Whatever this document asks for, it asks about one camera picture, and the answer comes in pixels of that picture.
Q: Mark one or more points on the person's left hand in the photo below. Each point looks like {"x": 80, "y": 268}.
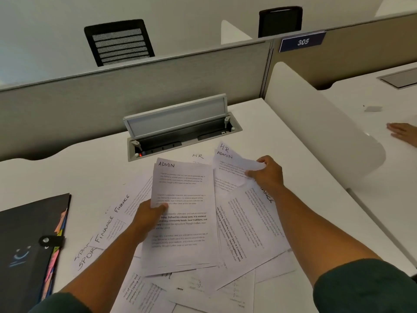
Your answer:
{"x": 145, "y": 221}

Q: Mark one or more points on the grey fabric partition panel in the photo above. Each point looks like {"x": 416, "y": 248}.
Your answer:
{"x": 97, "y": 104}

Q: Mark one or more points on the thin white paper bundle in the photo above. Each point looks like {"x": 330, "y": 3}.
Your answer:
{"x": 182, "y": 185}

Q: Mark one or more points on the single white paper sheet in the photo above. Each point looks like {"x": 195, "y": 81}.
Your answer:
{"x": 228, "y": 166}

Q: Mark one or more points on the black mesh office chair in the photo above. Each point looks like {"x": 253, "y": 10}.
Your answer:
{"x": 92, "y": 45}

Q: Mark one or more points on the white side desk divider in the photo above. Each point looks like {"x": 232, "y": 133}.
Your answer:
{"x": 309, "y": 127}

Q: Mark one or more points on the green sleeve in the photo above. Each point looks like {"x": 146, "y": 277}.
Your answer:
{"x": 365, "y": 290}
{"x": 58, "y": 304}

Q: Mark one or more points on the person's right hand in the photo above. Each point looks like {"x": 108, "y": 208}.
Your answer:
{"x": 270, "y": 176}

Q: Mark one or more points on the blue desk number sign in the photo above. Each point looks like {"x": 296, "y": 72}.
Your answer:
{"x": 303, "y": 41}

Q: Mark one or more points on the black expanding folder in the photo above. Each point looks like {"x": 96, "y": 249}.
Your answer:
{"x": 22, "y": 231}

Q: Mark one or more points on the pile of white papers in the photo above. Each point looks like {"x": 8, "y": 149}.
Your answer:
{"x": 247, "y": 224}

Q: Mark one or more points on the person's left forearm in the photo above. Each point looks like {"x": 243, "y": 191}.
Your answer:
{"x": 104, "y": 267}

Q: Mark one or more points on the beige partition panel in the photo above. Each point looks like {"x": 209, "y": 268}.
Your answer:
{"x": 358, "y": 58}

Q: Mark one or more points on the person's right forearm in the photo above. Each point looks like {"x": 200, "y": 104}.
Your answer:
{"x": 309, "y": 231}

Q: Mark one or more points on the green left sleeve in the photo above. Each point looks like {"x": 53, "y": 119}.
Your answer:
{"x": 58, "y": 304}

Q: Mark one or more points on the green right sleeve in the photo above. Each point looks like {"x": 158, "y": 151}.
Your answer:
{"x": 365, "y": 290}

